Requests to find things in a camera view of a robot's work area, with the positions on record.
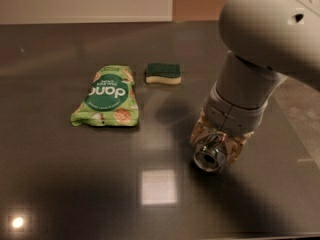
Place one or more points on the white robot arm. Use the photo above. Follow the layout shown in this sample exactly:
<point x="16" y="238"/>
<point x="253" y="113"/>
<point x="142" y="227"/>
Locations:
<point x="268" y="41"/>

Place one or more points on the silver green 7up can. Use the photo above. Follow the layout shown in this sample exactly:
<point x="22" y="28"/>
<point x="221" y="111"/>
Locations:
<point x="210" y="153"/>

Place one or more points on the green snack bag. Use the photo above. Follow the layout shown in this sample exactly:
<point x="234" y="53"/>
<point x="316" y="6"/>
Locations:
<point x="111" y="100"/>

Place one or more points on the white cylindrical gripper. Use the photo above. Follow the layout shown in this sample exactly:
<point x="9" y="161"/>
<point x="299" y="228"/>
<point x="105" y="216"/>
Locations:
<point x="231" y="114"/>

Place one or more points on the green yellow sponge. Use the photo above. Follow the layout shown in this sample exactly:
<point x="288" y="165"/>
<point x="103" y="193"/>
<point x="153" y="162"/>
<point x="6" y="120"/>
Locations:
<point x="163" y="73"/>

